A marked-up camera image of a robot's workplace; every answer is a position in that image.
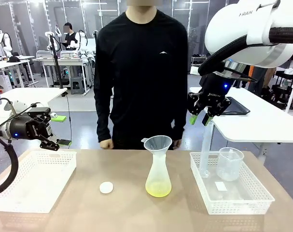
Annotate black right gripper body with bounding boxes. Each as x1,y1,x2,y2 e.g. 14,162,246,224
198,75,234,110

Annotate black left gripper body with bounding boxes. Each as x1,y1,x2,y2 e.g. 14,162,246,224
9,113,53,143

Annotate clear graduated cylinder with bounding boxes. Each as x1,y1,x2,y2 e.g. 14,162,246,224
199,120,214,179

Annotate clear plastic funnel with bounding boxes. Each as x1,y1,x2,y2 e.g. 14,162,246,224
140,135,173,158

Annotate white round flask cap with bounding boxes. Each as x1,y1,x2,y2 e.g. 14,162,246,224
99,181,114,194

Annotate clear conical flask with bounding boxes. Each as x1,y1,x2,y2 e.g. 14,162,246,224
145,151,173,198

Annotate person's left forearm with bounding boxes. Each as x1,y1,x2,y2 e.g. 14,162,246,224
171,96,188,141

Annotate person's right forearm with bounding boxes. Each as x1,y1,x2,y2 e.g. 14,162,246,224
95,96,113,143

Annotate person's right hand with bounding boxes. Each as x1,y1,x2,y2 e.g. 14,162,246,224
100,139,114,149

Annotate black tray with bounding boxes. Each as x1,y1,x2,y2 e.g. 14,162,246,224
222,96,251,116

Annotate grey plastic stool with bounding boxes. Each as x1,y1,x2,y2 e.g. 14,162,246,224
70,76,86,95

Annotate white perforated plastic basket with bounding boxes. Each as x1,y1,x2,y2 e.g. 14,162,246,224
0,149,77,214
189,151,275,215

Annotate large white side table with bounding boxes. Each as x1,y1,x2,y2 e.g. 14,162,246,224
188,86,293,144

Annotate clear plastic beaker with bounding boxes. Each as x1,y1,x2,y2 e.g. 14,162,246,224
215,146,245,182

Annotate black tripod stand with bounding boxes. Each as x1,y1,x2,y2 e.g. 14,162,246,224
47,33,70,89

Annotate person in black sweater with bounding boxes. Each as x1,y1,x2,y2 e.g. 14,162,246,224
93,0,188,150

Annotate white background desk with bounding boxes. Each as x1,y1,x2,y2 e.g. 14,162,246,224
32,49,90,95

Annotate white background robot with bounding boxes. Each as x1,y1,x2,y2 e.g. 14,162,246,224
0,30,14,58

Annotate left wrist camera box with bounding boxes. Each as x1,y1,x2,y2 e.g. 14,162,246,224
27,107,52,117

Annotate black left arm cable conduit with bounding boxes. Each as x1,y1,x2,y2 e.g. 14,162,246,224
0,129,19,197

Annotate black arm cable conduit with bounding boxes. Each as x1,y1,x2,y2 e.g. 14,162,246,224
198,27,293,76
0,129,19,197

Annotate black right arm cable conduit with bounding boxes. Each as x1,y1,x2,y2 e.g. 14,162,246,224
198,27,293,76

